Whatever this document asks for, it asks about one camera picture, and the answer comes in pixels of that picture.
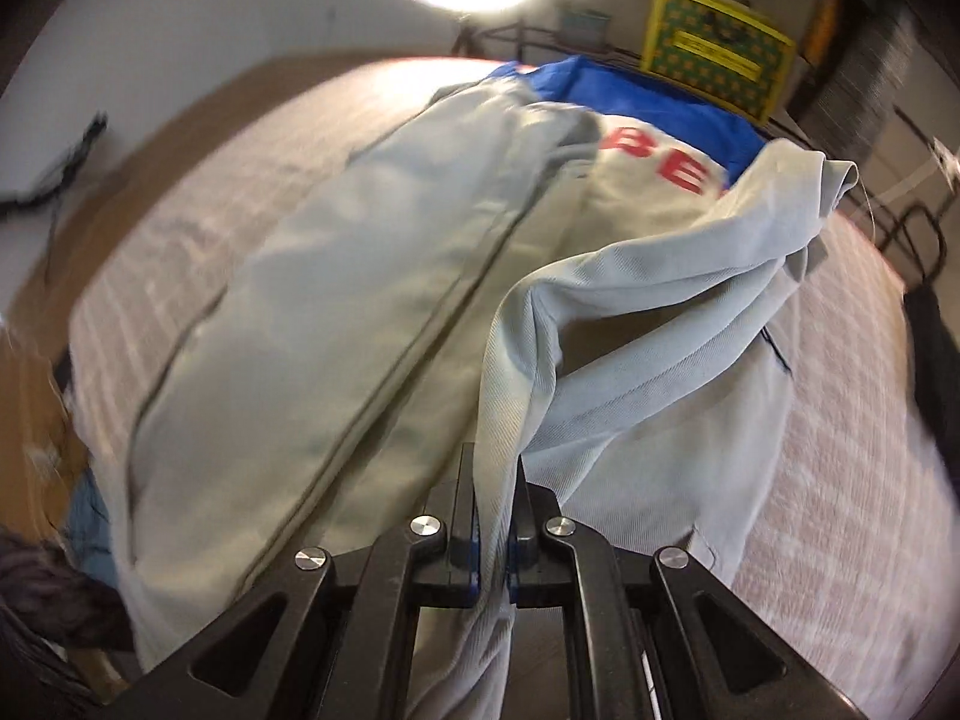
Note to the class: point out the brown cardboard box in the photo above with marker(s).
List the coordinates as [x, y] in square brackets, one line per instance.
[42, 459]

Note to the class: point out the yellow green patterned box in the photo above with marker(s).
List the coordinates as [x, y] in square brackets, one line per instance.
[725, 52]

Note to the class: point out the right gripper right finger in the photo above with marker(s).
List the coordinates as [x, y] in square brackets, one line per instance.
[654, 635]

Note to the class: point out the black metal clothes rack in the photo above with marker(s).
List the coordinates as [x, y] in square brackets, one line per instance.
[907, 203]

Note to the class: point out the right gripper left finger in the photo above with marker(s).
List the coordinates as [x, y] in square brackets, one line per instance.
[326, 635]

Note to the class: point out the small green plant pot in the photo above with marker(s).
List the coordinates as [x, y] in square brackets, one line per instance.
[583, 29]

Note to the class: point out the dark clothes pile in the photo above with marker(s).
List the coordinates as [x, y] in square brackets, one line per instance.
[60, 625]

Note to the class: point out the pink plaid bed blanket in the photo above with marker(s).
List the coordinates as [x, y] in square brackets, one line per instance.
[854, 558]

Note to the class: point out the grey and blue work jacket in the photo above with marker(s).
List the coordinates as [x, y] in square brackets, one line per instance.
[587, 300]

